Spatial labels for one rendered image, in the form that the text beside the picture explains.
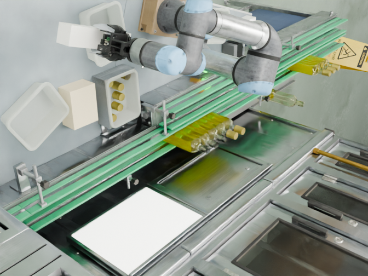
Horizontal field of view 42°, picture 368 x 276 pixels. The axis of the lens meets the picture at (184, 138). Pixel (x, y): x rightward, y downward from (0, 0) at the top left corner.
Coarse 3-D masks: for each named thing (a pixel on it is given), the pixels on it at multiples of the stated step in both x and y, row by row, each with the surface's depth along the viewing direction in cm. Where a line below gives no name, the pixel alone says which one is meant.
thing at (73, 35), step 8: (64, 24) 141; (72, 24) 143; (64, 32) 141; (72, 32) 140; (80, 32) 142; (88, 32) 144; (96, 32) 147; (104, 32) 149; (56, 40) 144; (64, 40) 142; (72, 40) 141; (80, 40) 143; (88, 40) 145; (96, 40) 148; (96, 48) 149
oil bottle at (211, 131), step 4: (196, 120) 227; (192, 124) 224; (196, 124) 223; (200, 124) 223; (204, 124) 223; (196, 128) 222; (200, 128) 220; (204, 128) 220; (208, 128) 220; (212, 128) 220; (208, 132) 218; (212, 132) 218; (216, 132) 219; (212, 136) 218
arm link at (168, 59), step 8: (144, 48) 131; (152, 48) 129; (160, 48) 128; (168, 48) 127; (176, 48) 127; (144, 56) 130; (152, 56) 128; (160, 56) 127; (168, 56) 126; (176, 56) 127; (184, 56) 129; (144, 64) 132; (152, 64) 129; (160, 64) 127; (168, 64) 126; (176, 64) 128; (184, 64) 130; (168, 72) 128; (176, 72) 129
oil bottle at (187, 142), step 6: (180, 132) 218; (168, 138) 219; (174, 138) 216; (180, 138) 214; (186, 138) 213; (192, 138) 213; (198, 138) 213; (174, 144) 218; (180, 144) 215; (186, 144) 212; (192, 144) 210; (198, 144) 211; (186, 150) 214; (192, 150) 212; (198, 150) 212
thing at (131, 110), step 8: (128, 72) 200; (136, 72) 204; (112, 80) 195; (120, 80) 208; (128, 80) 208; (136, 80) 205; (128, 88) 210; (136, 88) 207; (128, 96) 213; (136, 96) 209; (128, 104) 215; (136, 104) 212; (112, 112) 210; (120, 112) 214; (128, 112) 214; (136, 112) 213; (112, 120) 202; (120, 120) 208; (128, 120) 209
